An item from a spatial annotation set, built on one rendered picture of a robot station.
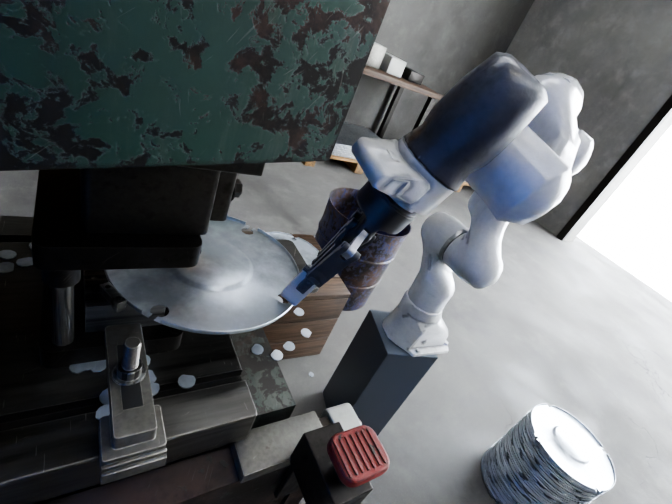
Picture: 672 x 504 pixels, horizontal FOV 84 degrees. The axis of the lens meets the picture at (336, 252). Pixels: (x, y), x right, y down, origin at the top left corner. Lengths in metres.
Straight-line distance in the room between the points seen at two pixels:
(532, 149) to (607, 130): 4.58
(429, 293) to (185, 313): 0.70
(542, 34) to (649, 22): 1.09
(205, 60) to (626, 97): 4.95
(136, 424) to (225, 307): 0.18
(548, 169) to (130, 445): 0.54
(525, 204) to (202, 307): 0.43
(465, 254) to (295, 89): 0.75
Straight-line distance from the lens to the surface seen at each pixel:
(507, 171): 0.49
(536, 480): 1.55
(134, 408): 0.48
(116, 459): 0.48
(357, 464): 0.50
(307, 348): 1.56
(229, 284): 0.58
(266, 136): 0.30
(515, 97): 0.42
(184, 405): 0.54
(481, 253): 0.97
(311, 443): 0.55
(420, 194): 0.43
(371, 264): 1.70
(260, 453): 0.60
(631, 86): 5.13
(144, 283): 0.57
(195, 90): 0.28
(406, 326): 1.12
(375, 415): 1.38
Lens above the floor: 1.17
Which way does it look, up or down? 31 degrees down
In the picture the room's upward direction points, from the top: 24 degrees clockwise
